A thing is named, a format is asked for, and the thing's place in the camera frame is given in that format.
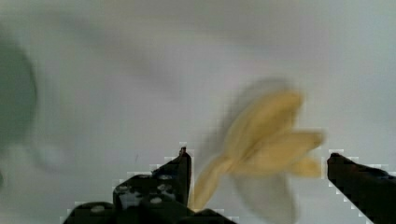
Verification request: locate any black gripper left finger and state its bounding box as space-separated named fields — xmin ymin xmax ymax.
xmin=63 ymin=147 xmax=236 ymax=224

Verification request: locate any green perforated colander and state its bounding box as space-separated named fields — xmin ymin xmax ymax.
xmin=0 ymin=38 xmax=36 ymax=186

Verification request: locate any peeled yellow toy banana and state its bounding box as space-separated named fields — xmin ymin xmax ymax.
xmin=188 ymin=90 xmax=324 ymax=224

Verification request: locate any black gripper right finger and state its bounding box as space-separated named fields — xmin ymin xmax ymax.
xmin=327 ymin=153 xmax=396 ymax=224

